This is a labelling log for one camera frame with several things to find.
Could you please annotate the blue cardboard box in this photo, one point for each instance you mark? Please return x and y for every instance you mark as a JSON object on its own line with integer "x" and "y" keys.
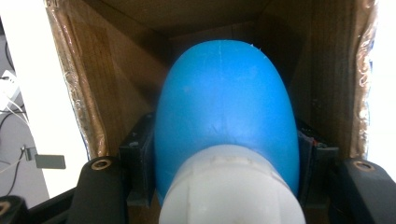
{"x": 124, "y": 77}

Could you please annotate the small grey tag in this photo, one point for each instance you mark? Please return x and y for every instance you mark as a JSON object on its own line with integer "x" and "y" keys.
{"x": 49, "y": 161}

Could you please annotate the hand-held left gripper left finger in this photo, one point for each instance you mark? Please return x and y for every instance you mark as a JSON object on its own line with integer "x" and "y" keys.
{"x": 138, "y": 155}

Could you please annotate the blue bottle with white cap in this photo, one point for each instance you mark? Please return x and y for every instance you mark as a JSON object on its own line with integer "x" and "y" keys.
{"x": 224, "y": 102}

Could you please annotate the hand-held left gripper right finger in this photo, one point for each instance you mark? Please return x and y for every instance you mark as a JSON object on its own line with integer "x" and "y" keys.
{"x": 314, "y": 161}

